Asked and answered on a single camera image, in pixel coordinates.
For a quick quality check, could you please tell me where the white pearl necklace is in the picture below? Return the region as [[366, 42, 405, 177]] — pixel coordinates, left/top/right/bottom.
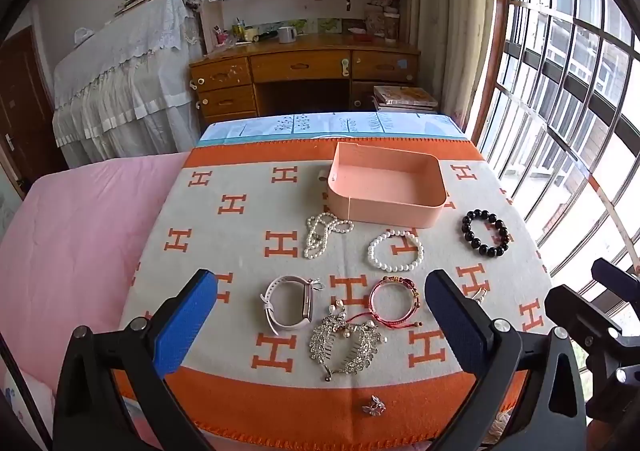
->
[[303, 212, 355, 261]]

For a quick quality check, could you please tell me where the wooden desk with drawers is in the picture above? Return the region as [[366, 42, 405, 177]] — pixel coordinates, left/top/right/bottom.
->
[[189, 33, 421, 124]]

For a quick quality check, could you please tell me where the blue tree-print sheet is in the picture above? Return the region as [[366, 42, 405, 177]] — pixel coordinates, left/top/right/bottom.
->
[[197, 112, 468, 148]]

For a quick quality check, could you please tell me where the beige curtain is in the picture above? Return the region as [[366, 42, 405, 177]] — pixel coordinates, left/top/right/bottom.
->
[[407, 0, 501, 132]]

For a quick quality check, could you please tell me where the pink bed sheet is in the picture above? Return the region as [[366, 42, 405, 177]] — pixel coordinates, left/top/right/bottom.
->
[[0, 151, 193, 451]]

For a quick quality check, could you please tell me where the brown wooden door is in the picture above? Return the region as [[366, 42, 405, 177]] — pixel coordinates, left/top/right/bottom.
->
[[0, 26, 68, 196]]

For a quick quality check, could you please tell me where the white pearl bracelet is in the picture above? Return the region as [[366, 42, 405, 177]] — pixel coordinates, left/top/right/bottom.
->
[[368, 229, 424, 273]]

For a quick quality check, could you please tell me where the silver rhinestone hair comb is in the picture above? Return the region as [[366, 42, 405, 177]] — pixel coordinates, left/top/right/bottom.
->
[[308, 313, 387, 383]]

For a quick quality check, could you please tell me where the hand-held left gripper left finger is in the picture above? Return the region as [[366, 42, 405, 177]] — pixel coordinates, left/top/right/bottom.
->
[[52, 268, 221, 451]]

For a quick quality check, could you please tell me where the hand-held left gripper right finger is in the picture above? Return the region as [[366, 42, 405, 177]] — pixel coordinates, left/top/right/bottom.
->
[[424, 269, 588, 451]]

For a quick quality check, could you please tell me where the piano under white cover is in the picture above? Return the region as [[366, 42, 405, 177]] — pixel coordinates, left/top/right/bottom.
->
[[52, 0, 206, 166]]

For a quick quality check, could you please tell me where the white strap watch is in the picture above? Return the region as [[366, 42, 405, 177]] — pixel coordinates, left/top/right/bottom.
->
[[260, 275, 325, 336]]

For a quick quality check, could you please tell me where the red woven bracelet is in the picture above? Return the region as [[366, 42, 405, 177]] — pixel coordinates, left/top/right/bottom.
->
[[369, 276, 423, 330]]

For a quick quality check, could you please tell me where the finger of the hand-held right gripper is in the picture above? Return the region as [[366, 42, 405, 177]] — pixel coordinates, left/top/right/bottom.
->
[[544, 283, 640, 427], [591, 257, 640, 299]]

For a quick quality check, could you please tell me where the pink plastic box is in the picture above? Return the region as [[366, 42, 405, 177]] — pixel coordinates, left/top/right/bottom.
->
[[326, 141, 447, 230]]

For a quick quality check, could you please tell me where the stack of magazines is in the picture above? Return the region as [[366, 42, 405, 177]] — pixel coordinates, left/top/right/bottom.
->
[[372, 85, 441, 112]]

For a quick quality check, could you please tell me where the black bead bracelet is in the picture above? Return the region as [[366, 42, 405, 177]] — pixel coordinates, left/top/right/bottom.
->
[[461, 209, 511, 259]]

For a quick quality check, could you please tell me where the window with metal grille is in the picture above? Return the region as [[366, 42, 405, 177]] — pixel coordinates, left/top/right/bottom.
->
[[467, 0, 640, 292]]

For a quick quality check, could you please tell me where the orange and beige printed blanket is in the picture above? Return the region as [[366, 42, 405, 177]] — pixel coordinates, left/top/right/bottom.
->
[[112, 137, 556, 451]]

